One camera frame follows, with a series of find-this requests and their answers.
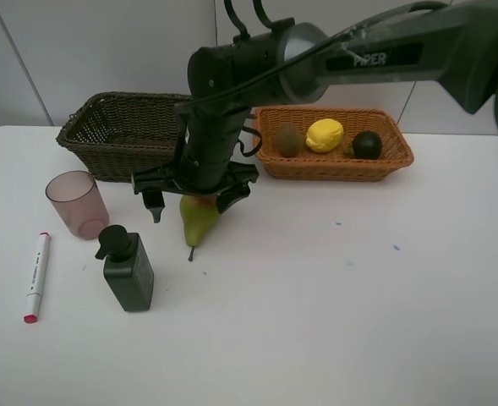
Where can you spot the dark brown wicker basket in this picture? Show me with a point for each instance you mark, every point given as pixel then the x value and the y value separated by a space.
pixel 117 134

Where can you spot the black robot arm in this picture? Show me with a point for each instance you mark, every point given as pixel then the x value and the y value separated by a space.
pixel 291 64

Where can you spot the brown kiwi fruit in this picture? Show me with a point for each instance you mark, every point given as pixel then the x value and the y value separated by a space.
pixel 288 140

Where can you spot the translucent pink plastic cup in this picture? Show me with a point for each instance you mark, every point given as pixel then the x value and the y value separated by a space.
pixel 77 200

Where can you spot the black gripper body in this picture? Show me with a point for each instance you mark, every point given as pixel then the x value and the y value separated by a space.
pixel 201 166

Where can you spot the orange wicker basket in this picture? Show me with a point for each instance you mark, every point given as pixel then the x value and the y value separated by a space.
pixel 335 165

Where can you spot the yellow lemon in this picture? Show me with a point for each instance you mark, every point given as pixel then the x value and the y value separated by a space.
pixel 324 135

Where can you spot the dark green pump bottle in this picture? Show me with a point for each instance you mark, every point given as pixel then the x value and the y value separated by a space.
pixel 126 268

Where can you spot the dark green round fruit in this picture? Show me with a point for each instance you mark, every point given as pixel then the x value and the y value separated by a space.
pixel 366 145

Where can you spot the white red-capped marker pen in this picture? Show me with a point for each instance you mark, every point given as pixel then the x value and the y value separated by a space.
pixel 34 295

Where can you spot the green red pear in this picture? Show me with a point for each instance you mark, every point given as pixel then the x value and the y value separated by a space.
pixel 199 216

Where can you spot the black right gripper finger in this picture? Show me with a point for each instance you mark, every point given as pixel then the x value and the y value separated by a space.
pixel 231 196

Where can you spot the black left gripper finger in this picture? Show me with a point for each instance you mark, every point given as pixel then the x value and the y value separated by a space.
pixel 154 203

